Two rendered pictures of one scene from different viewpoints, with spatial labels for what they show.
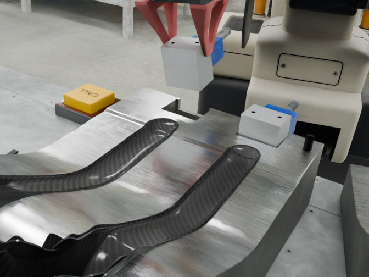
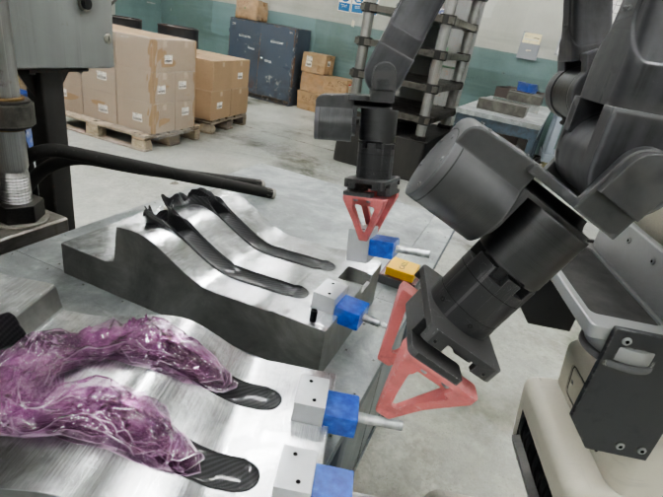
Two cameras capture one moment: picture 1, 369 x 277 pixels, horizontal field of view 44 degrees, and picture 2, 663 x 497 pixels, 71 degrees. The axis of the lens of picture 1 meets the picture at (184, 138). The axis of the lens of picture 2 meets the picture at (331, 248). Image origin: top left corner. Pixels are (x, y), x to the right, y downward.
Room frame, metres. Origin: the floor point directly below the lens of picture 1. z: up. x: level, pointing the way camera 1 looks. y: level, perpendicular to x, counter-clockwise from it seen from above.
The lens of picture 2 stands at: (0.37, -0.69, 1.27)
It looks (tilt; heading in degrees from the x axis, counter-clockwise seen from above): 25 degrees down; 80
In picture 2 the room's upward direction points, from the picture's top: 10 degrees clockwise
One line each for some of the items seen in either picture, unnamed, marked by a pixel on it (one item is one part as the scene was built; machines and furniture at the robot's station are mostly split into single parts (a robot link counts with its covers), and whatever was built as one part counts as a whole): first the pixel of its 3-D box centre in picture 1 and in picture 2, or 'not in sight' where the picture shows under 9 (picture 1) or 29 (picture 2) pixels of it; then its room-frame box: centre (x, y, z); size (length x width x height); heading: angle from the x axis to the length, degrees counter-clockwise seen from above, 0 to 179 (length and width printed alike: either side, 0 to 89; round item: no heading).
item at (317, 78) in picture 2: not in sight; (327, 85); (1.17, 6.81, 0.42); 0.86 x 0.33 x 0.83; 148
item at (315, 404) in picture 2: not in sight; (348, 415); (0.49, -0.28, 0.86); 0.13 x 0.05 x 0.05; 168
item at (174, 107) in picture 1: (186, 121); (353, 285); (0.54, 0.00, 0.87); 0.05 x 0.05 x 0.04; 61
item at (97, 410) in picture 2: not in sight; (106, 373); (0.22, -0.28, 0.90); 0.26 x 0.18 x 0.08; 168
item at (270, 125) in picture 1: (278, 120); (356, 315); (0.52, -0.12, 0.89); 0.13 x 0.05 x 0.05; 150
